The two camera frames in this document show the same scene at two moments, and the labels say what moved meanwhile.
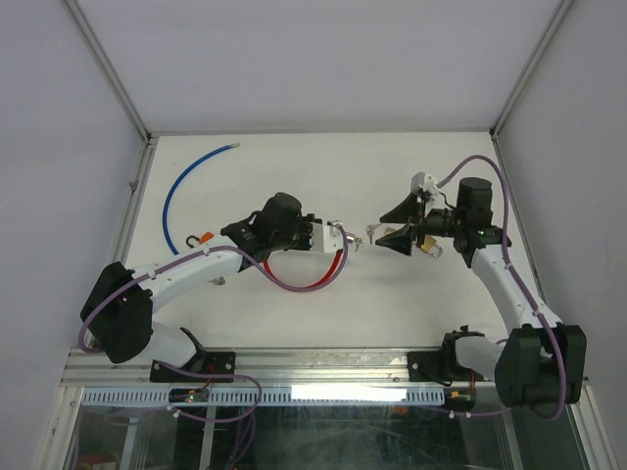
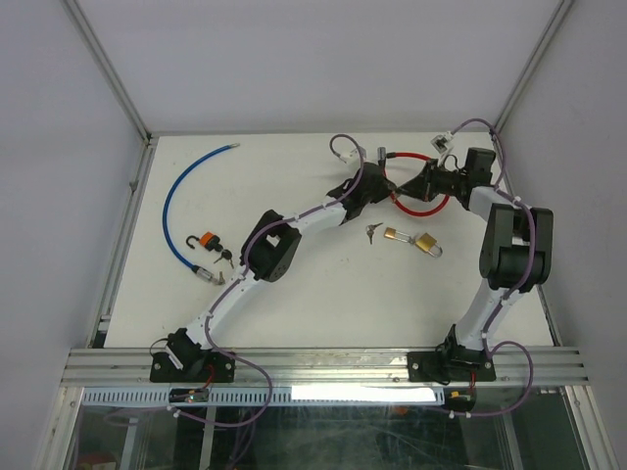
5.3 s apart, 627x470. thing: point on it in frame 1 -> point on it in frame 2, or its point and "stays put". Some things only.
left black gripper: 306,221 -> 385,187
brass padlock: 429,244 stays put
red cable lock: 357,241 -> 382,153
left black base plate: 211,362 stays put
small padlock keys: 370,231 stays put
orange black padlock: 206,237 stays put
